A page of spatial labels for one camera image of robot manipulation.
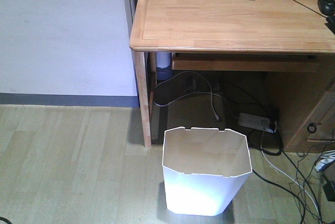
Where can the white plastic trash bin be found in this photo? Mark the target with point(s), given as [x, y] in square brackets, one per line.
[203, 169]

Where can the wooden keyboard tray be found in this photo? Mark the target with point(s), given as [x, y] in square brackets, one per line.
[244, 62]

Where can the white power strip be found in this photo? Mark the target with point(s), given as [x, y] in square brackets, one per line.
[257, 122]

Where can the wooden desk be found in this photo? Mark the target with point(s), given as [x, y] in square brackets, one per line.
[260, 27]

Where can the black computer mouse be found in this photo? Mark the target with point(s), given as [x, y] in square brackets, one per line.
[326, 7]

